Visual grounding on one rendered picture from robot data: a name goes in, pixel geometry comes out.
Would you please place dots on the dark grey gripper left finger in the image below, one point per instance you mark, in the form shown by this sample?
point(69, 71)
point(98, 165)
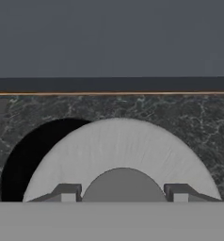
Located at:
point(68, 189)

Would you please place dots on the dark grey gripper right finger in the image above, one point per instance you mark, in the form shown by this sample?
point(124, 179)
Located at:
point(177, 189)

